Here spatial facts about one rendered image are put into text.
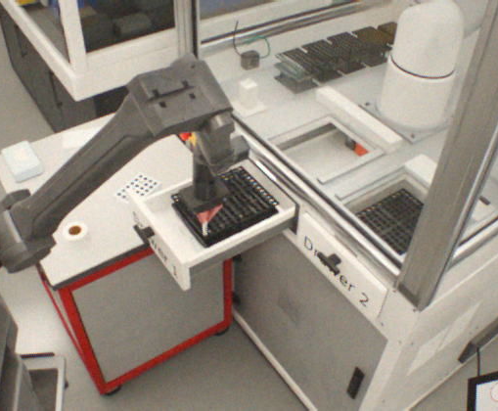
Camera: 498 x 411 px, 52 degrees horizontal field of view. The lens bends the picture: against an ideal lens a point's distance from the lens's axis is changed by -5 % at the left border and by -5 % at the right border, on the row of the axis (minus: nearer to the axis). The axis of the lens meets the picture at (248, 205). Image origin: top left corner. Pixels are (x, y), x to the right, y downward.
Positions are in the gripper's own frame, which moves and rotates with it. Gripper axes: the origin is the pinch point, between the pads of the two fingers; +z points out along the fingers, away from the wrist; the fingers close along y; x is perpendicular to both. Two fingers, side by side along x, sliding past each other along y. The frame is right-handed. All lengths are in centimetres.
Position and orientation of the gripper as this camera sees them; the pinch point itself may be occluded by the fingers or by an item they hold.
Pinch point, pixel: (203, 219)
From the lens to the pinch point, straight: 126.5
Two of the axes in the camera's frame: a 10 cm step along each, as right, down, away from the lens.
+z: -0.8, 7.0, 7.1
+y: -8.4, 3.4, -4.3
